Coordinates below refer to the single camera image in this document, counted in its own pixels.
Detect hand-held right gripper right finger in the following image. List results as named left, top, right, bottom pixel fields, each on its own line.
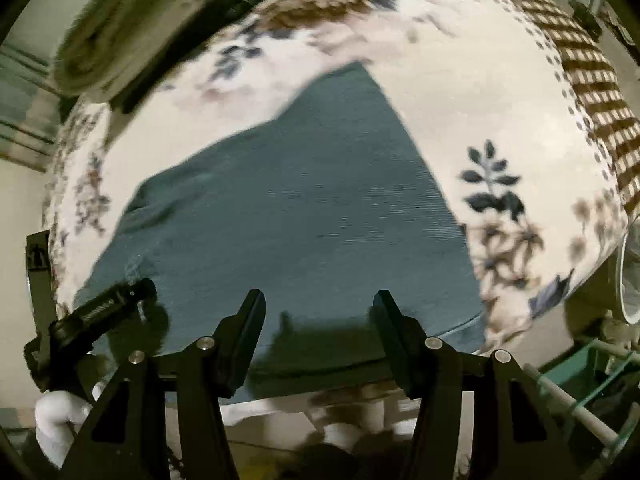
left=372, top=289, right=587, bottom=480

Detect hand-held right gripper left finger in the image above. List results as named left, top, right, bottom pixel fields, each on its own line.
left=59, top=289, right=267, bottom=480

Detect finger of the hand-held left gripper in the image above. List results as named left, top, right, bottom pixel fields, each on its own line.
left=50, top=278, right=158, bottom=347

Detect teal pants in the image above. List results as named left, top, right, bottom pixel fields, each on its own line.
left=75, top=61, right=489, bottom=405

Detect person's left hand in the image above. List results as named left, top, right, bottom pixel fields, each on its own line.
left=34, top=382, right=110, bottom=470

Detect white rod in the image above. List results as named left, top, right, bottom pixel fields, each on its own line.
left=524, top=364, right=619, bottom=450

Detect white round container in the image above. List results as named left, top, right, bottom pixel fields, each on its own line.
left=616, top=217, right=640, bottom=327

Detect floral printed blanket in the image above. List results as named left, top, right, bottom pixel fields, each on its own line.
left=41, top=0, right=640, bottom=413

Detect rolled olive green cloth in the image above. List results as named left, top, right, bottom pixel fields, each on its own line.
left=51, top=0, right=241, bottom=97

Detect green metal frame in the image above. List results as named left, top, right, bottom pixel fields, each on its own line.
left=539, top=337, right=640, bottom=466

